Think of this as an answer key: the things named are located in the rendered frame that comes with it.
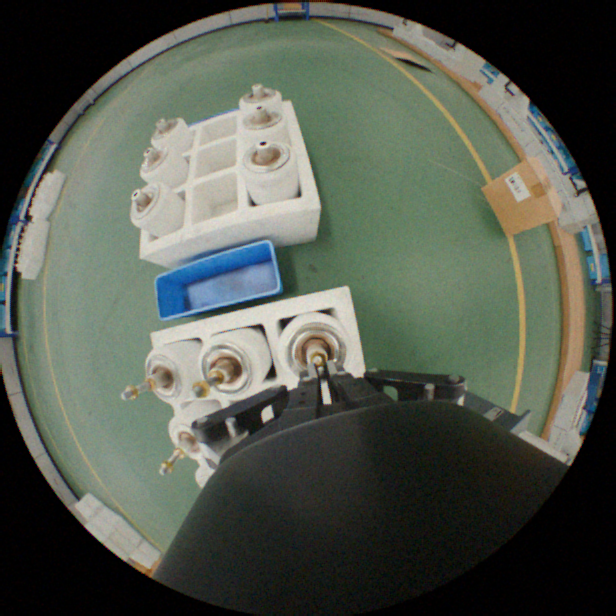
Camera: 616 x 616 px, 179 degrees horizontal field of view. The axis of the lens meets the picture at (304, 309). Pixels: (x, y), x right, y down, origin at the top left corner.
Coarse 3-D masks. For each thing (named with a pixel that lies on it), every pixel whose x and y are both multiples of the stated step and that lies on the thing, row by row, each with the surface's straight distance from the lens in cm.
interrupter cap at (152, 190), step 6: (150, 186) 44; (156, 186) 42; (144, 192) 44; (150, 192) 43; (156, 192) 41; (150, 198) 42; (156, 198) 40; (132, 204) 45; (138, 204) 44; (150, 204) 40; (132, 210) 44; (138, 210) 43; (144, 210) 41; (150, 210) 40; (132, 216) 43; (138, 216) 42; (144, 216) 40
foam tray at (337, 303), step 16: (272, 304) 32; (288, 304) 31; (304, 304) 31; (320, 304) 31; (336, 304) 32; (208, 320) 35; (224, 320) 34; (240, 320) 33; (256, 320) 32; (272, 320) 32; (288, 320) 42; (352, 320) 32; (160, 336) 42; (176, 336) 39; (192, 336) 37; (208, 336) 35; (272, 336) 32; (352, 336) 32; (272, 352) 32; (352, 352) 33; (272, 368) 42; (352, 368) 33; (272, 384) 34; (288, 384) 33; (192, 400) 42; (224, 400) 38; (240, 400) 43
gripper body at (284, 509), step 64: (256, 448) 3; (320, 448) 2; (384, 448) 2; (448, 448) 2; (512, 448) 3; (192, 512) 3; (256, 512) 2; (320, 512) 2; (384, 512) 2; (448, 512) 2; (512, 512) 2; (192, 576) 2; (256, 576) 2; (320, 576) 2; (384, 576) 2; (448, 576) 2
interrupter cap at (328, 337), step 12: (312, 324) 24; (324, 324) 24; (300, 336) 24; (312, 336) 24; (324, 336) 24; (336, 336) 24; (288, 348) 24; (300, 348) 24; (324, 348) 25; (336, 348) 24; (288, 360) 24; (300, 360) 25; (336, 360) 25
